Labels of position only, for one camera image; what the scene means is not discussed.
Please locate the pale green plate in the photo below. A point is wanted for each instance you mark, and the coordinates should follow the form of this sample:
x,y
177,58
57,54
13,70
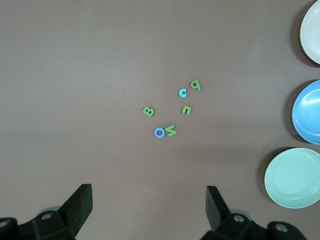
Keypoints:
x,y
292,180

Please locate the green foam letter n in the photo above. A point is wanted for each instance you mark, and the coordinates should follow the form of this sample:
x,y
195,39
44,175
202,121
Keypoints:
x,y
187,110

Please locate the green foam letter M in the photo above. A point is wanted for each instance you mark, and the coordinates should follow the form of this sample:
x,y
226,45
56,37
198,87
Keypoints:
x,y
172,130

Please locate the blue foam letter O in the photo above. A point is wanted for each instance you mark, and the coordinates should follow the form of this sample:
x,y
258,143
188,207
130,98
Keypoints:
x,y
155,132

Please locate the cyan foam letter c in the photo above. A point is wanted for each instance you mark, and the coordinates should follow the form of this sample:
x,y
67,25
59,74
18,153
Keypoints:
x,y
180,93

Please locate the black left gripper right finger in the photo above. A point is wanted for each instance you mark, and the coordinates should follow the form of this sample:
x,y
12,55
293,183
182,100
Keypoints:
x,y
225,225

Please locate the brown table cover sheet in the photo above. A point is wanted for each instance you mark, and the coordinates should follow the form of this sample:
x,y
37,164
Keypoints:
x,y
100,75

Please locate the pale cream plate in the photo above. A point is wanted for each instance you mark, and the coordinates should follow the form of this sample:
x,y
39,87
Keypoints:
x,y
312,32

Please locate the green foam letter B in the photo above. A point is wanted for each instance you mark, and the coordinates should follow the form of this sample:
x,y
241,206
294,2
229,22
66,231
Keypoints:
x,y
148,111

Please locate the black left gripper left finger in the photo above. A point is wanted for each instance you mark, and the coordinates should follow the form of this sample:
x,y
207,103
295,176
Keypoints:
x,y
62,225

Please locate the blue plate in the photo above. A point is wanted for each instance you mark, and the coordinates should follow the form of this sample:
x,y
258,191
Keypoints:
x,y
310,112

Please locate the green foam letter q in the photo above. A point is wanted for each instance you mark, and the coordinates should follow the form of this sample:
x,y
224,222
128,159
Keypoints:
x,y
199,86

